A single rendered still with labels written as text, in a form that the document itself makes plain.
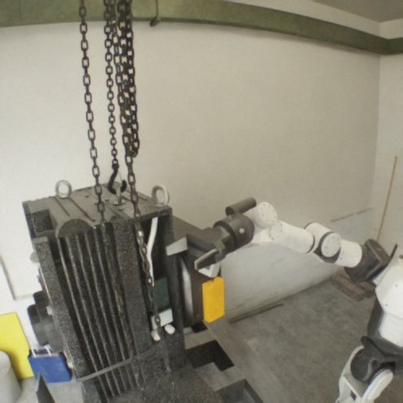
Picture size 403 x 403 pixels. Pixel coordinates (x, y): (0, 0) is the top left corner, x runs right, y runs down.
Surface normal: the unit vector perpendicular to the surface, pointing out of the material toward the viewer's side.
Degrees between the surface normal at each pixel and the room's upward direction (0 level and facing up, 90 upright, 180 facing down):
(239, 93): 90
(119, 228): 90
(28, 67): 90
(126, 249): 90
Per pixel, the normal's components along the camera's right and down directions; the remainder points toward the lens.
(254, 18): 0.41, 0.27
